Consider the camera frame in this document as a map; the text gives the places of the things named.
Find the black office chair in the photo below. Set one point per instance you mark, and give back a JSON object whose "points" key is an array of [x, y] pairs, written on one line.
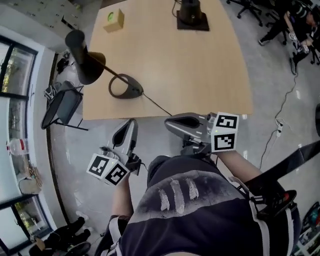
{"points": [[247, 10], [315, 53]]}

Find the white locker cabinet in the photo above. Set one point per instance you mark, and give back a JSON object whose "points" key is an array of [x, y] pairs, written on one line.
{"points": [[37, 12]]}

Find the black white patterned bag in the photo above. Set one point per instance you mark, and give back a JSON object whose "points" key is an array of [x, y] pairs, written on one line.
{"points": [[51, 91]]}

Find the person's left forearm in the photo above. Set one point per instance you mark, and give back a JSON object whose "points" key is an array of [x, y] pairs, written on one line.
{"points": [[122, 200]]}

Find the black desk lamp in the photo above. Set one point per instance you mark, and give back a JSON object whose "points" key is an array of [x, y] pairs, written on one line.
{"points": [[90, 67]]}

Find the large black-framed window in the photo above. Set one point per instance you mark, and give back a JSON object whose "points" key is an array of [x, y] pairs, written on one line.
{"points": [[20, 65]]}

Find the person's right forearm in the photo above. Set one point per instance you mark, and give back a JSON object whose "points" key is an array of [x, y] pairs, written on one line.
{"points": [[240, 167]]}

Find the white shoe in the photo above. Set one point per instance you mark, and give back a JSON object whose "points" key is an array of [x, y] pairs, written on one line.
{"points": [[81, 215], [87, 228]]}

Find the black controller red button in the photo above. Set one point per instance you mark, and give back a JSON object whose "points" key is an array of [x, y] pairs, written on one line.
{"points": [[277, 203]]}

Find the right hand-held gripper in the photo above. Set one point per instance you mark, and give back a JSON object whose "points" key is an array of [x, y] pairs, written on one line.
{"points": [[223, 135]]}

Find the black folding chair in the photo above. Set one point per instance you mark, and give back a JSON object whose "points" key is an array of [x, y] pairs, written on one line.
{"points": [[63, 105]]}

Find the black cone device square base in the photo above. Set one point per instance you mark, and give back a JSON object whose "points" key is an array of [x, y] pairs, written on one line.
{"points": [[191, 15]]}

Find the white power strip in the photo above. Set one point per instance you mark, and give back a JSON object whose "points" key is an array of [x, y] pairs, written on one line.
{"points": [[279, 127]]}

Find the person's body dark shirt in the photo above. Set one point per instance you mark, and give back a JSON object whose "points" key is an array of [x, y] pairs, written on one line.
{"points": [[190, 225]]}

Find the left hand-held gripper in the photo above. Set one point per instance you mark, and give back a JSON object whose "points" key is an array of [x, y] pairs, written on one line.
{"points": [[110, 167]]}

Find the small cardboard tissue box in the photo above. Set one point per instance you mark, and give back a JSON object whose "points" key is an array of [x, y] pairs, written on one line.
{"points": [[115, 22]]}

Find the clear water jug red label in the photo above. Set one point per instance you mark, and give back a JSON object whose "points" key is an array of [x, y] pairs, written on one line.
{"points": [[16, 147]]}

